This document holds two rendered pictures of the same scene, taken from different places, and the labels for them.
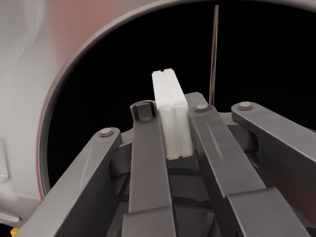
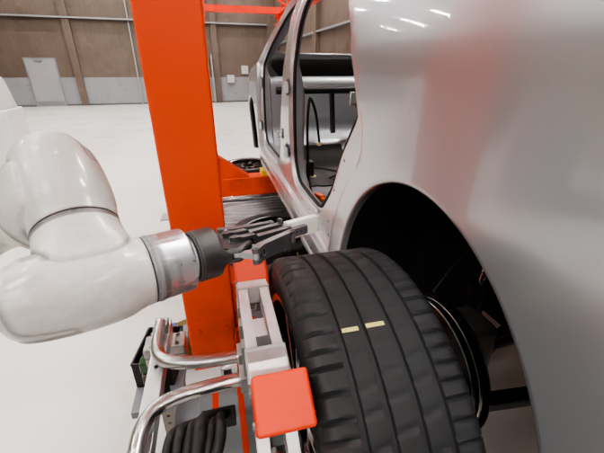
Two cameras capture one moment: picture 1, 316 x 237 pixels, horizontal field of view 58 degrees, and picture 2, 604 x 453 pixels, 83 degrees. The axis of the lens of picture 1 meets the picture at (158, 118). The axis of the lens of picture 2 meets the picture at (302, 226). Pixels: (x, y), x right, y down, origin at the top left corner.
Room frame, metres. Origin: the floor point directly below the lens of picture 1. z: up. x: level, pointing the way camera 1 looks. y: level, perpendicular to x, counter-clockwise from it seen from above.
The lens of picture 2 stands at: (-0.18, -0.44, 1.52)
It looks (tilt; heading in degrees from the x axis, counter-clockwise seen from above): 24 degrees down; 53
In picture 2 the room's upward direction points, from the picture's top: straight up
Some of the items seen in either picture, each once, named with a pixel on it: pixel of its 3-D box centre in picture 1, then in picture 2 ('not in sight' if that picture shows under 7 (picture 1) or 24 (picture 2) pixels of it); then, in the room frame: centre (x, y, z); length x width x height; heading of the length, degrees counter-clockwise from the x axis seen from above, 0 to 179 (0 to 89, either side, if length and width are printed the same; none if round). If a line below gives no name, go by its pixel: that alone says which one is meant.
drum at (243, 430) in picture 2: not in sight; (231, 422); (0.00, 0.03, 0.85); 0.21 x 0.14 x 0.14; 156
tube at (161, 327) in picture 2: not in sight; (196, 327); (-0.01, 0.14, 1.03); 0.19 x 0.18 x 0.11; 156
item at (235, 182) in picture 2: not in sight; (249, 173); (1.26, 2.20, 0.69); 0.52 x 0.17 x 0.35; 156
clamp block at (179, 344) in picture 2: not in sight; (166, 348); (-0.06, 0.24, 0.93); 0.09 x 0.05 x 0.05; 156
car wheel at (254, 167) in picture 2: not in sight; (248, 173); (1.80, 3.22, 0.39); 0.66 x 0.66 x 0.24
